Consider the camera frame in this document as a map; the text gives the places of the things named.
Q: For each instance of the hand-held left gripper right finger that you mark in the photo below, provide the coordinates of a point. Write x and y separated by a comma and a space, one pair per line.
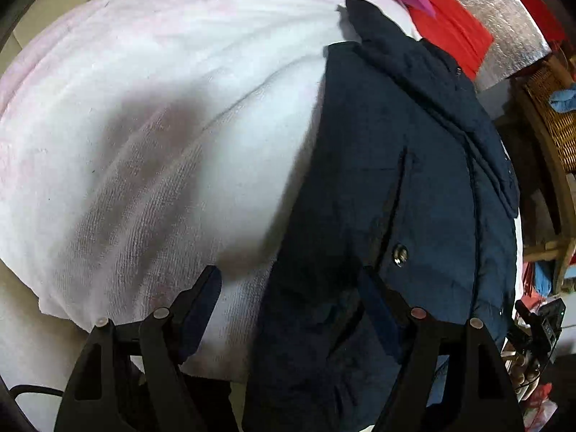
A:
382, 319

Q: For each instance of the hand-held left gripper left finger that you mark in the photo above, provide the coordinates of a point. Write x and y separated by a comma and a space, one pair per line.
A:
200, 310

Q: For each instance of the navy padded jacket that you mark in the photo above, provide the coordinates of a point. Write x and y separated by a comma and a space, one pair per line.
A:
396, 189

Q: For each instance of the person's right hand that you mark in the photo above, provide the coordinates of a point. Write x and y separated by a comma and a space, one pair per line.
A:
522, 373

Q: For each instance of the blue folded cloth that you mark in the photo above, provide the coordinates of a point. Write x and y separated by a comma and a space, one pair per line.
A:
545, 279

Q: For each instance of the wicker basket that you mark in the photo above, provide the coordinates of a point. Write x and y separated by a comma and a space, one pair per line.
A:
560, 198
558, 130

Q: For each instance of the white fleece blanket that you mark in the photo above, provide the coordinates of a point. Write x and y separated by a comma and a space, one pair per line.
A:
157, 121

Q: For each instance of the blue cloth in basket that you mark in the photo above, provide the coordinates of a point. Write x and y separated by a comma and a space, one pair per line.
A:
564, 101

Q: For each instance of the red cloth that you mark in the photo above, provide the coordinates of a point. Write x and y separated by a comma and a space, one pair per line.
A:
454, 31
535, 4

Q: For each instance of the silver foil insulation panel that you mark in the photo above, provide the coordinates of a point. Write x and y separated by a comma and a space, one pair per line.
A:
499, 22

